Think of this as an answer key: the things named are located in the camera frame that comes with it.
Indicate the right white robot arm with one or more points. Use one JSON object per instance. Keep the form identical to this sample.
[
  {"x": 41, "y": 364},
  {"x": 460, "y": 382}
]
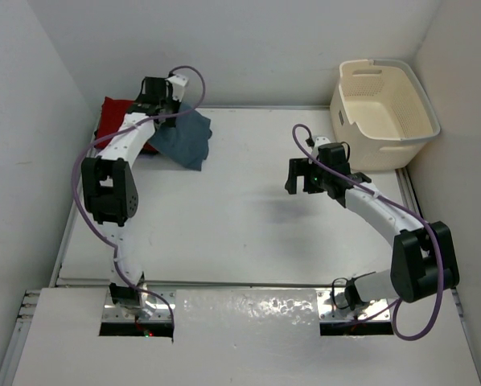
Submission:
[{"x": 421, "y": 253}]

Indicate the black garment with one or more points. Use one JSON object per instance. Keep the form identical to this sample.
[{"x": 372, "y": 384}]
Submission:
[{"x": 148, "y": 150}]

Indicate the beige laundry basket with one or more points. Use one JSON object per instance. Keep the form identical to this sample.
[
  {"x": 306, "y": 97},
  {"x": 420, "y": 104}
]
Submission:
[{"x": 380, "y": 109}]

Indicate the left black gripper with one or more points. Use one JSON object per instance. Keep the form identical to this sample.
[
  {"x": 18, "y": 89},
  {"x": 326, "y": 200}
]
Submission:
[{"x": 174, "y": 101}]

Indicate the metal base plate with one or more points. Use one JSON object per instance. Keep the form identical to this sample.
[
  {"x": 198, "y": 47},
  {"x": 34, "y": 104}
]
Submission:
[
  {"x": 333, "y": 308},
  {"x": 142, "y": 308}
]

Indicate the red garment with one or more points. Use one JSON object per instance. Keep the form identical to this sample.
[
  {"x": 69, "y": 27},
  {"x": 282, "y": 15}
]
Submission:
[{"x": 112, "y": 116}]

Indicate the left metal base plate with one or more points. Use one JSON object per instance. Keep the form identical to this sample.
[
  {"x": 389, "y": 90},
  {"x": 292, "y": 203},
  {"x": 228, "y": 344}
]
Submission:
[{"x": 142, "y": 308}]

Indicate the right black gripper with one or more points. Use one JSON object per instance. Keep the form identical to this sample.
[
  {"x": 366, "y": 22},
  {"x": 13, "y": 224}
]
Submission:
[{"x": 299, "y": 167}]

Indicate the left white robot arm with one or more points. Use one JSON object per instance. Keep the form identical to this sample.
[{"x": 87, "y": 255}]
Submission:
[{"x": 109, "y": 190}]

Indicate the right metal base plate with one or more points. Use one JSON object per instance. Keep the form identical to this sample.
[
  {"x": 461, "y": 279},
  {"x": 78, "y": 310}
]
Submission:
[{"x": 333, "y": 308}]

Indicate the white front cover board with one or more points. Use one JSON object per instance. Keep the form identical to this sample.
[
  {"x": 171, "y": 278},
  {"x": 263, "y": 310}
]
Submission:
[{"x": 232, "y": 337}]

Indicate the teal shirt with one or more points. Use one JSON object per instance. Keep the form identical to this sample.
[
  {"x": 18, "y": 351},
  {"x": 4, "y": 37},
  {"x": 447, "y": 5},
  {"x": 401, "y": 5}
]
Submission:
[{"x": 186, "y": 142}]

